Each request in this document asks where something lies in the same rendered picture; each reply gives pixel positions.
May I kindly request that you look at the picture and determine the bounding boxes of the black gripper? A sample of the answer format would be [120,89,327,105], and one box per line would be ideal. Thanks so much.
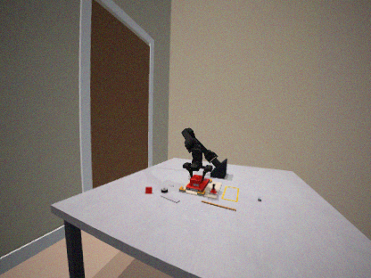
[183,157,213,180]

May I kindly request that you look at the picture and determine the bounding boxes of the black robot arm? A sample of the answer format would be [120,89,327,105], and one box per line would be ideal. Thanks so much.
[181,127,222,171]

